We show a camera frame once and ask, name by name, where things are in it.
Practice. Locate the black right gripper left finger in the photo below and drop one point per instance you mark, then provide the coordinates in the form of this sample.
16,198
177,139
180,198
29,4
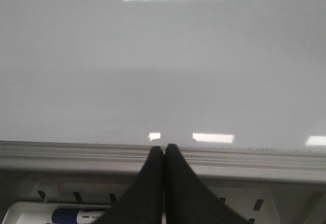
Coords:
142,201

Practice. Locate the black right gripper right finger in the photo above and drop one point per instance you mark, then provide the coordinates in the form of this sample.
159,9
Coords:
187,199

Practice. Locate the white marker tray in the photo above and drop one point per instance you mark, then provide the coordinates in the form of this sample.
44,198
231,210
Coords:
255,205

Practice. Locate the white whiteboard with aluminium frame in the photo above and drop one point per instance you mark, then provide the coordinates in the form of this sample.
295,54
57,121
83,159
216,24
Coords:
92,85

